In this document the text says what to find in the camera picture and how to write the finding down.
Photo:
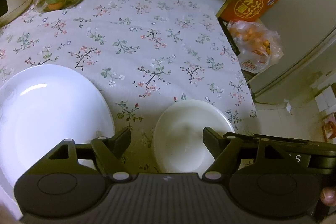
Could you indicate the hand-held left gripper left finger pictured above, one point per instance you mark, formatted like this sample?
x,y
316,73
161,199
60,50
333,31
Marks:
x,y
122,143

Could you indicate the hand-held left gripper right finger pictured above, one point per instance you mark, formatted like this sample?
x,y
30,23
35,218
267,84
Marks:
x,y
212,144

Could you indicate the cream bowl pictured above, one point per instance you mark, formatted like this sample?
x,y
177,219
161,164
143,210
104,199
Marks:
x,y
181,132

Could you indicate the white plate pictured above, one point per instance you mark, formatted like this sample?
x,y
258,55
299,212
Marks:
x,y
50,113

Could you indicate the person's right hand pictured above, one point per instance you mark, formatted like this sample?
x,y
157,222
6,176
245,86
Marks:
x,y
328,196

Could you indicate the small white boxes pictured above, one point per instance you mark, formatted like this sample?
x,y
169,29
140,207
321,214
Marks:
x,y
325,99

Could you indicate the floral tablecloth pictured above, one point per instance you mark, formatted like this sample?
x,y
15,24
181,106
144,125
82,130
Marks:
x,y
136,37

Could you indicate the plastic bag of oranges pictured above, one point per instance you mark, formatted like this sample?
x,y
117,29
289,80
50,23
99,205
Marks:
x,y
256,43

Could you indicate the white refrigerator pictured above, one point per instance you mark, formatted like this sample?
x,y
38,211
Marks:
x,y
302,29

